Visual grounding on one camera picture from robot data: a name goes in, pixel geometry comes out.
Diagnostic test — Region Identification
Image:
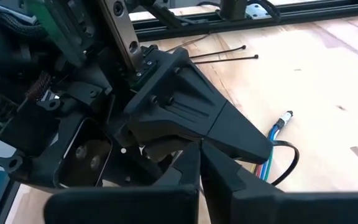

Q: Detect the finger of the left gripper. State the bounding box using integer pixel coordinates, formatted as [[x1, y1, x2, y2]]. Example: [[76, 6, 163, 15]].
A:
[[140, 138, 201, 164], [123, 46, 273, 166]]

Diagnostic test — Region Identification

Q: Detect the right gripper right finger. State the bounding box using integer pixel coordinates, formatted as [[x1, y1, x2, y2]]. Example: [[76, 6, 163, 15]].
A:
[[200, 139, 358, 224]]

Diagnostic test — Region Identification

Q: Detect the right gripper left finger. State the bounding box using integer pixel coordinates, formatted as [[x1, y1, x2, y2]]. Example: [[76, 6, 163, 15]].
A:
[[43, 141, 202, 224]]

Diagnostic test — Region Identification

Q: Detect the multicoloured wire harness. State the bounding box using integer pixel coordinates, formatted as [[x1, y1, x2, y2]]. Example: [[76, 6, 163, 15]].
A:
[[252, 110, 294, 182]]

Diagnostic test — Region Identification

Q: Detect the black zip tie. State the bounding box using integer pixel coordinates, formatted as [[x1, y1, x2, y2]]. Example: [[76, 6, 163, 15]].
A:
[[193, 54, 260, 65], [188, 45, 247, 60], [270, 139, 300, 187], [165, 33, 213, 53]]

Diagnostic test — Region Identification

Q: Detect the black aluminium table frame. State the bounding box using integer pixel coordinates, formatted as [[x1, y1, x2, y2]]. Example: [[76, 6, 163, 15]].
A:
[[129, 0, 358, 34]]

